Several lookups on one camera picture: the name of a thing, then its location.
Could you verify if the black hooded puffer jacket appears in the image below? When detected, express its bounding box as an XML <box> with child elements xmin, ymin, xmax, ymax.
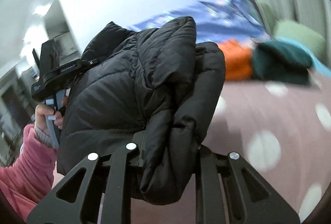
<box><xmin>56</xmin><ymin>16</ymin><xmax>226</xmax><ymax>206</ymax></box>

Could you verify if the dark green folded garment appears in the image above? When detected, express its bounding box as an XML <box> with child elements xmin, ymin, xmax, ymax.
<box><xmin>251</xmin><ymin>40</ymin><xmax>314</xmax><ymax>86</ymax></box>

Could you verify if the person's left forearm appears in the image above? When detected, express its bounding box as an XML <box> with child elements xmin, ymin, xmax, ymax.
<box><xmin>0</xmin><ymin>124</ymin><xmax>59</xmax><ymax>222</ymax></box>

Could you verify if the orange puffer jacket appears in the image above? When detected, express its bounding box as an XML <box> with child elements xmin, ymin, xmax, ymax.
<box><xmin>218</xmin><ymin>39</ymin><xmax>255</xmax><ymax>81</ymax></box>

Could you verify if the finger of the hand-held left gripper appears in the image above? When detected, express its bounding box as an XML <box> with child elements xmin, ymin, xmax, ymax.
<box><xmin>81</xmin><ymin>58</ymin><xmax>101</xmax><ymax>67</ymax></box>

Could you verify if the person's left hand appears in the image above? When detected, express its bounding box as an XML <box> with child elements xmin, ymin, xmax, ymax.
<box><xmin>35</xmin><ymin>96</ymin><xmax>69</xmax><ymax>137</ymax></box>

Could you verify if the blue tree-print sheet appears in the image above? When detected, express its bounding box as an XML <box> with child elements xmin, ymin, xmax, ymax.
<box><xmin>128</xmin><ymin>0</ymin><xmax>272</xmax><ymax>45</ymax></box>

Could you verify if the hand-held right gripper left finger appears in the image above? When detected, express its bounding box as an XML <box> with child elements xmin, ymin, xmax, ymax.
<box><xmin>26</xmin><ymin>143</ymin><xmax>145</xmax><ymax>224</ymax></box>

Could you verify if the green pillow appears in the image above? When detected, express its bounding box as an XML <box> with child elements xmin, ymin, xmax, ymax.
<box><xmin>274</xmin><ymin>20</ymin><xmax>327</xmax><ymax>55</ymax></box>

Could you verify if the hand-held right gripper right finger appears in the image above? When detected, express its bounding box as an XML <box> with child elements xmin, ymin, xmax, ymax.
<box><xmin>195</xmin><ymin>145</ymin><xmax>300</xmax><ymax>224</ymax></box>

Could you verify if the light blue sheet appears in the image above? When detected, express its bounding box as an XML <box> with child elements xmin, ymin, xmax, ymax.
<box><xmin>279</xmin><ymin>38</ymin><xmax>331</xmax><ymax>77</ymax></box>

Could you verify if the pink polka dot blanket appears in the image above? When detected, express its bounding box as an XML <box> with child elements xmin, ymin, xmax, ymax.
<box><xmin>52</xmin><ymin>69</ymin><xmax>331</xmax><ymax>224</ymax></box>

